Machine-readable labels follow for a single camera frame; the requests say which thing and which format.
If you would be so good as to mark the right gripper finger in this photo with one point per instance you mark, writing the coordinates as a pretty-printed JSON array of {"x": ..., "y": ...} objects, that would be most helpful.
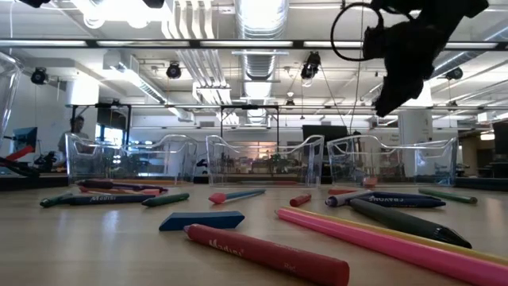
[{"x": 397, "y": 95}]

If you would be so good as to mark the dark blue marker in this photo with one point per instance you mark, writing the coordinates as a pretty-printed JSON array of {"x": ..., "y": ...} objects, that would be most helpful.
[{"x": 409, "y": 200}]

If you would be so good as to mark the orange-red crayon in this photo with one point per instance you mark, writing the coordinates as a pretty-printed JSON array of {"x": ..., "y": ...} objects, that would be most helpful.
[{"x": 341, "y": 191}]

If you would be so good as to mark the lavender pen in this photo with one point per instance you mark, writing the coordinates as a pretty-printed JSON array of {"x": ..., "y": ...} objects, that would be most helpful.
[{"x": 345, "y": 199}]

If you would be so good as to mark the black pen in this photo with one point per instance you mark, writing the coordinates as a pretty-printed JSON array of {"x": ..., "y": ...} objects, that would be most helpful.
[{"x": 397, "y": 219}]

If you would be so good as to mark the red pen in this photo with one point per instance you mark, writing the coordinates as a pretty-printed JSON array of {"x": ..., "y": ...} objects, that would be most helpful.
[{"x": 286, "y": 183}]

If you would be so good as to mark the small red crayon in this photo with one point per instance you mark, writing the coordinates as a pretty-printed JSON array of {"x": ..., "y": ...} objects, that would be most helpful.
[{"x": 300, "y": 199}]

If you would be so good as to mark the yellow pencil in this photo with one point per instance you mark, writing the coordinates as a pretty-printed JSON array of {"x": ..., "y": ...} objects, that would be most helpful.
[{"x": 488, "y": 257}]

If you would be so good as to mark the purple pen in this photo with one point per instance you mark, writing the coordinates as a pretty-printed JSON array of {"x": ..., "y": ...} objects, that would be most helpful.
[{"x": 95, "y": 184}]

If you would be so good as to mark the blue Madisi crayon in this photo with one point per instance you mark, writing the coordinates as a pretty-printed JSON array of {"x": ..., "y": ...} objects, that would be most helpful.
[{"x": 103, "y": 199}]

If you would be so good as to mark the blue wedge eraser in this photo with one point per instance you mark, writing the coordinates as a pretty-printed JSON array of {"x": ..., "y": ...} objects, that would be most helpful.
[{"x": 198, "y": 221}]

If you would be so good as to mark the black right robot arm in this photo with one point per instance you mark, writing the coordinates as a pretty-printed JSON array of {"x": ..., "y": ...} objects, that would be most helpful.
[{"x": 444, "y": 10}]

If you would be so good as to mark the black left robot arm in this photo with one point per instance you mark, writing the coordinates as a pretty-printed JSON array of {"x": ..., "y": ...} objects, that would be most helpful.
[{"x": 33, "y": 3}]

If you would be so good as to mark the black ceiling spotlight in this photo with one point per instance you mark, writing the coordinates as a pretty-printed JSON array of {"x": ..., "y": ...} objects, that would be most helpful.
[
  {"x": 39, "y": 76},
  {"x": 174, "y": 71},
  {"x": 311, "y": 63},
  {"x": 454, "y": 74}
]

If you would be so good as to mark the clear plastic bin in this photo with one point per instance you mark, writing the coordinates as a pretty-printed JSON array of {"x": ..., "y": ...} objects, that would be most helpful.
[
  {"x": 119, "y": 167},
  {"x": 222, "y": 167},
  {"x": 397, "y": 167},
  {"x": 8, "y": 79}
]

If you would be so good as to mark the black monitor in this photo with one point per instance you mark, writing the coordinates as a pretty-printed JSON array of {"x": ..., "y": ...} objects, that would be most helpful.
[
  {"x": 325, "y": 132},
  {"x": 24, "y": 139},
  {"x": 501, "y": 137}
]

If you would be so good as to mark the person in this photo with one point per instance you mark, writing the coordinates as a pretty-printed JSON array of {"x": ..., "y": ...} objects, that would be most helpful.
[{"x": 75, "y": 127}]

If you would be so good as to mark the red and black equipment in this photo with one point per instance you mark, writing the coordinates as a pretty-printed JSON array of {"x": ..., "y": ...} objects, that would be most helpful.
[{"x": 24, "y": 153}]

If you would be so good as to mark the large red Madisi crayon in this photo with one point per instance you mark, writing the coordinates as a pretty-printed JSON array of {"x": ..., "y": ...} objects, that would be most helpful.
[{"x": 258, "y": 250}]

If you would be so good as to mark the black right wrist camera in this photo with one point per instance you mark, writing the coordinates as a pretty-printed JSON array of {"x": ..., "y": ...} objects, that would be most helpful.
[{"x": 375, "y": 41}]

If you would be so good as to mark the black overhead frame bar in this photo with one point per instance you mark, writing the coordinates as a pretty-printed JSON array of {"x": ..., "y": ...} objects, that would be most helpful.
[{"x": 194, "y": 43}]

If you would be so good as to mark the silver ceiling duct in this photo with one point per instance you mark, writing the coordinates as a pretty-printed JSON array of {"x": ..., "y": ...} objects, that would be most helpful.
[{"x": 260, "y": 63}]

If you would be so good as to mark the black table frame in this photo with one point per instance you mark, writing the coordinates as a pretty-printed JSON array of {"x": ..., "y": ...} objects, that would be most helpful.
[{"x": 31, "y": 182}]

